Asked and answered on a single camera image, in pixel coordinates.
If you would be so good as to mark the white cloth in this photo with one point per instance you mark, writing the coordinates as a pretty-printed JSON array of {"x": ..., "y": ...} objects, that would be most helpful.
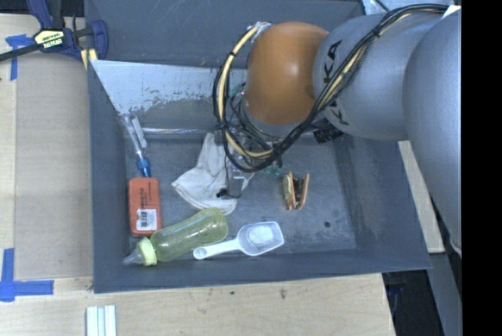
[{"x": 204, "y": 185}]

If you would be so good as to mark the white measuring scoop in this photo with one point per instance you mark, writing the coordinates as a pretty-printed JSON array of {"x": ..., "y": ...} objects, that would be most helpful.
[{"x": 259, "y": 238}]

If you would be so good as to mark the orange and brown clip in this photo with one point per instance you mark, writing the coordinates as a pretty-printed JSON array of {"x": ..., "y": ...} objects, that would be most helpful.
[{"x": 296, "y": 191}]

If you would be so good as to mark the yellow-green baby bottle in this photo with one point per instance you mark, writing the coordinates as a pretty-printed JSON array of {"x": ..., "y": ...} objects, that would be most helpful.
[{"x": 188, "y": 234}]

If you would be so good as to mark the grey metal bin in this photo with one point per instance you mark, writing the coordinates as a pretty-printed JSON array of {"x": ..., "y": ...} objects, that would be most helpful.
[{"x": 313, "y": 232}]

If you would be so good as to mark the orange flat box with barcode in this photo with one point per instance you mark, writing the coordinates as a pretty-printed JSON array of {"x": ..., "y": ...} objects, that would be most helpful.
[{"x": 143, "y": 197}]

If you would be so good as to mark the clear syringe with blue tip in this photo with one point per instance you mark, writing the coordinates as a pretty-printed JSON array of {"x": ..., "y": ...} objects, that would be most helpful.
[{"x": 137, "y": 138}]

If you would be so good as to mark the black cylinder on white bracket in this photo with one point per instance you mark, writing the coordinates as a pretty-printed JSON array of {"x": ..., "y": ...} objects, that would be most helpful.
[{"x": 327, "y": 135}]

